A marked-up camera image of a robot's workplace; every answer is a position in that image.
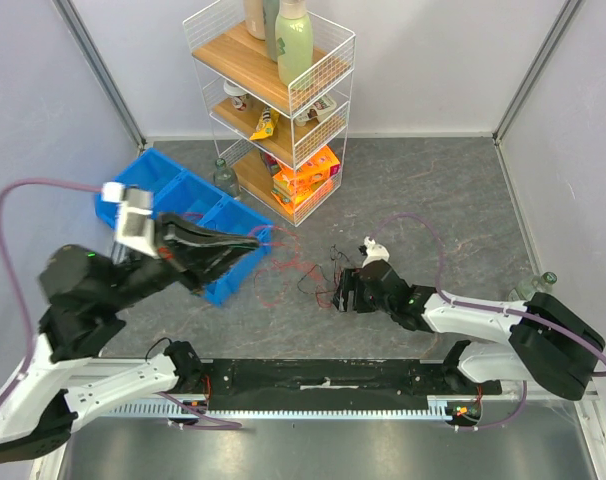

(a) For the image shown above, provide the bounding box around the glass bottle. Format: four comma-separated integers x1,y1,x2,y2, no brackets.
213,158,241,200
507,271,558,302

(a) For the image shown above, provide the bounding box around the yellow snack bag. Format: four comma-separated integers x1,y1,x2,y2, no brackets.
249,106,280,141

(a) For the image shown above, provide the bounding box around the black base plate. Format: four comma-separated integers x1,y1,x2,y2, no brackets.
202,359,502,413

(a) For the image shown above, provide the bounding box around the beige bottle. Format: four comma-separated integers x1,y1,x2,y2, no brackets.
243,0,265,40

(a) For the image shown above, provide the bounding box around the blue plastic bin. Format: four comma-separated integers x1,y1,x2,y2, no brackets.
114,148,272,307

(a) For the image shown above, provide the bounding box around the orange snack box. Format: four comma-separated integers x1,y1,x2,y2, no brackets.
272,145,341,215

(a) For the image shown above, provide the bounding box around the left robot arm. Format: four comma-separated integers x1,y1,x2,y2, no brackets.
0,213,260,464

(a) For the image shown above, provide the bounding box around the white wire shelf rack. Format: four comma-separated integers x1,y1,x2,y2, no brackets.
183,1,356,226

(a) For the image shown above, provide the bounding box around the green bottle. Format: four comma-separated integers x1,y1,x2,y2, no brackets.
275,0,313,86

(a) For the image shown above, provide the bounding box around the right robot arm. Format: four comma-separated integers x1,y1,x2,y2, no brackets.
332,260,605,401

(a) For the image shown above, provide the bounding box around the grey-green bottle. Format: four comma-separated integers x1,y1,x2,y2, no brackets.
262,0,280,62

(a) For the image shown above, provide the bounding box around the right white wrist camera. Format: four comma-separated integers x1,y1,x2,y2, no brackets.
359,236,390,267

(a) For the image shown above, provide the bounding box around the white cup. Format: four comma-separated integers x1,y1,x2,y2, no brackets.
223,80,253,111

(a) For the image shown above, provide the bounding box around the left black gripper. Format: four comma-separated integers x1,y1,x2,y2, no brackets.
104,208,265,311

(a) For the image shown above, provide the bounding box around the right glass bottle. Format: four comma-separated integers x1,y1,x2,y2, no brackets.
507,271,558,302

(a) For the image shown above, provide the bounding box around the slotted cable duct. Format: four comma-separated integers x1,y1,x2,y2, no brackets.
103,397,453,421

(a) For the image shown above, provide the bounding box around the left glass bottle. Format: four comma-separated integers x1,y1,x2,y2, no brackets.
213,158,241,200

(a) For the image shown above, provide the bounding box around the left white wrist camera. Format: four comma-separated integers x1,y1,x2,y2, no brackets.
101,182,159,259

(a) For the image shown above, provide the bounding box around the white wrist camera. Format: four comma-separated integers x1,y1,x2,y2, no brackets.
359,236,390,267
101,182,159,259

